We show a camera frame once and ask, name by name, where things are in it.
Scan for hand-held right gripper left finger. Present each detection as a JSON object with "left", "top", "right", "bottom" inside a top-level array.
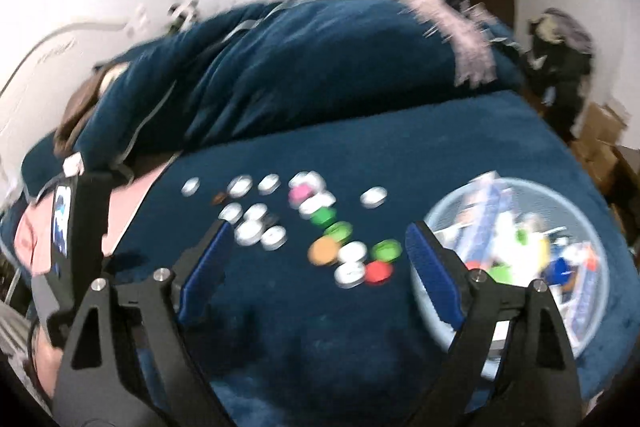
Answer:
[{"left": 52, "top": 219, "right": 236, "bottom": 427}]

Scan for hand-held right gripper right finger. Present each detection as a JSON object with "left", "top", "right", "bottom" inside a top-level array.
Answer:
[{"left": 400, "top": 221, "right": 583, "bottom": 427}]

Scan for cluster of white bottle caps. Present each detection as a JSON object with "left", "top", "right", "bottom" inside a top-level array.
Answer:
[{"left": 218, "top": 172, "right": 388, "bottom": 290}]

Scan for red bottle cap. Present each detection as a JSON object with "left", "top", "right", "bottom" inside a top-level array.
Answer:
[{"left": 364, "top": 262, "right": 393, "bottom": 285}]

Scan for gold bottle cap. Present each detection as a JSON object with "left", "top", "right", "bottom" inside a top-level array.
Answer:
[{"left": 308, "top": 239, "right": 342, "bottom": 267}]

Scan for blue bottle cap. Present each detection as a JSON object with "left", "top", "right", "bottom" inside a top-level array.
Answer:
[{"left": 547, "top": 257, "right": 573, "bottom": 285}]

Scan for light blue plastic basket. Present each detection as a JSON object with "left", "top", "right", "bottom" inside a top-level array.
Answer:
[{"left": 411, "top": 177, "right": 610, "bottom": 383}]

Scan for pink bed sheet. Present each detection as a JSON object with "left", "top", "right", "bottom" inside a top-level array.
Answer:
[{"left": 0, "top": 164, "right": 173, "bottom": 408}]

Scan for white blue carton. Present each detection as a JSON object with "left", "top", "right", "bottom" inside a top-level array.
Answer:
[{"left": 447, "top": 172, "right": 506, "bottom": 268}]

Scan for white plastic bottle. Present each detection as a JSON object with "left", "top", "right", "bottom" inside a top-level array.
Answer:
[{"left": 495, "top": 214, "right": 548, "bottom": 283}]

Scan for brown pillow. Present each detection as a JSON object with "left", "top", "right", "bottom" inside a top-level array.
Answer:
[{"left": 54, "top": 62, "right": 132, "bottom": 158}]

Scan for dark blue plush blanket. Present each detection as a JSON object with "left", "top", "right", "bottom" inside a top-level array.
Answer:
[{"left": 100, "top": 89, "right": 636, "bottom": 427}]

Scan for white curved headboard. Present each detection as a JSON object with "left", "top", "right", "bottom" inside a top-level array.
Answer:
[{"left": 0, "top": 7, "right": 151, "bottom": 188}]

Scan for dark blue folded duvet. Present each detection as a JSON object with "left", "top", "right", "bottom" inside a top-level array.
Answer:
[{"left": 20, "top": 0, "right": 526, "bottom": 188}]

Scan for cardboard boxes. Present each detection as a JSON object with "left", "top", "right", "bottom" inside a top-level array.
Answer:
[{"left": 570, "top": 102, "right": 640, "bottom": 208}]

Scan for pink fringed throw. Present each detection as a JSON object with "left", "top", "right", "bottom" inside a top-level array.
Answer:
[{"left": 390, "top": 0, "right": 501, "bottom": 88}]

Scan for pile of clothes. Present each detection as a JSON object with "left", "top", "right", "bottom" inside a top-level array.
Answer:
[{"left": 522, "top": 7, "right": 597, "bottom": 142}]

